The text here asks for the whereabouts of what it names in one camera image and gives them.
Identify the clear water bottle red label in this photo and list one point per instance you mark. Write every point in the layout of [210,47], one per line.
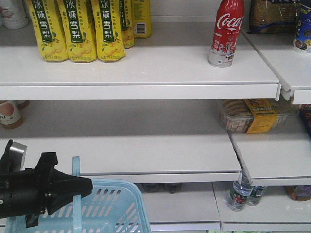
[238,195]

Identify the right orange C100 juice bottle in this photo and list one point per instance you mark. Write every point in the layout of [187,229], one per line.
[10,115]

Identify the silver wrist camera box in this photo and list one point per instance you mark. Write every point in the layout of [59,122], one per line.
[16,156]

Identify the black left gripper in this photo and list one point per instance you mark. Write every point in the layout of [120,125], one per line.
[33,191]

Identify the light blue plastic basket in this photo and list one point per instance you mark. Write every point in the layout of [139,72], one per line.
[114,206]

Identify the yellow pear drink bottle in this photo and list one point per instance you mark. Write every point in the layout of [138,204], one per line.
[109,40]
[79,29]
[48,29]

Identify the yellow pear drink bottle left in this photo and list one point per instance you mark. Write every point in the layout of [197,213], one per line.
[48,29]

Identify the clear cookie box yellow band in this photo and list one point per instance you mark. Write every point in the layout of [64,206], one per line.
[254,115]

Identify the white metal shelf unit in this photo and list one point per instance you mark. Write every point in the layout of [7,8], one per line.
[152,117]

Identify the yellow pear drink bottle right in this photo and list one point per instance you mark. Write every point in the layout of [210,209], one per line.
[109,40]

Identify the yellow pear drink bottle middle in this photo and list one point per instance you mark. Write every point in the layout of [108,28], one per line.
[79,29]

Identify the white peach drink bottle right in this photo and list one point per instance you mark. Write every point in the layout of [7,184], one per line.
[13,14]

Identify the red aluminium coca-cola bottle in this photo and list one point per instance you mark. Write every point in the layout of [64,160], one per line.
[226,32]

